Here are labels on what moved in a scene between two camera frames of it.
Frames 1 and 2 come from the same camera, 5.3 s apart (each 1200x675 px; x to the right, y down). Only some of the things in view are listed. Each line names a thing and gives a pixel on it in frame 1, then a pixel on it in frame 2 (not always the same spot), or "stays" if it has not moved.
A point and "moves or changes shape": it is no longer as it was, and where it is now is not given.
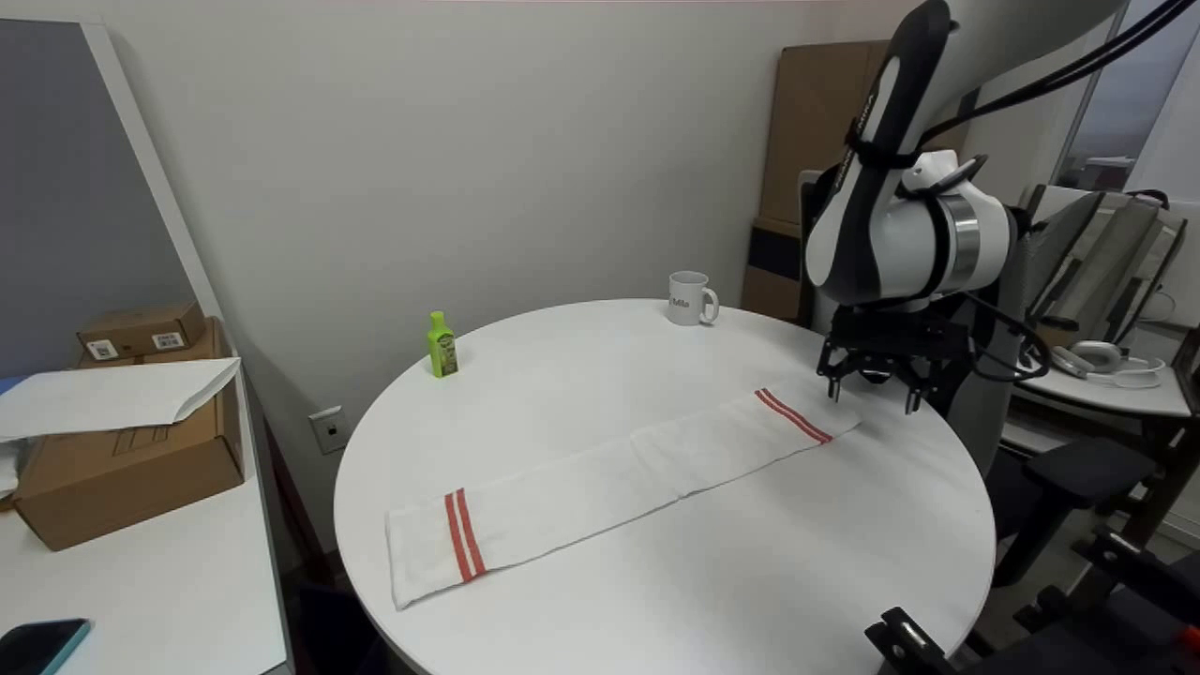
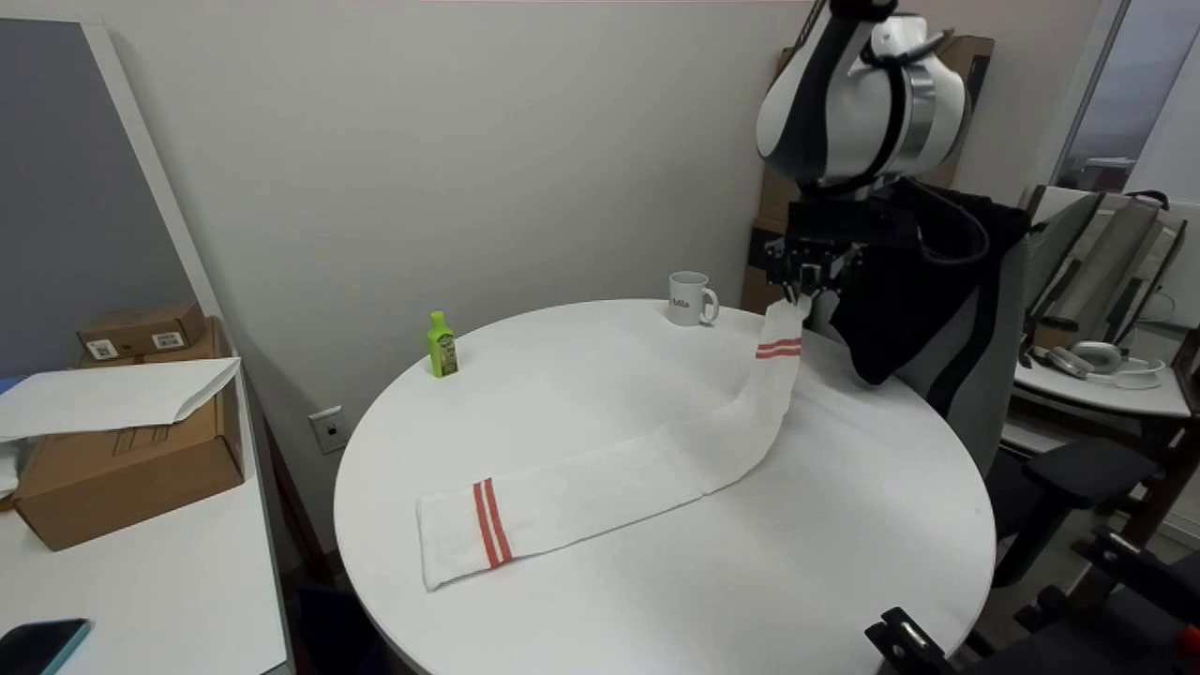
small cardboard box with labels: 182,332 stays
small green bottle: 442,341 stays
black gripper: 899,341 -> 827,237
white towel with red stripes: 472,531 moves or changes shape
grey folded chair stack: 1093,256 stays
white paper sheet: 59,401 stays
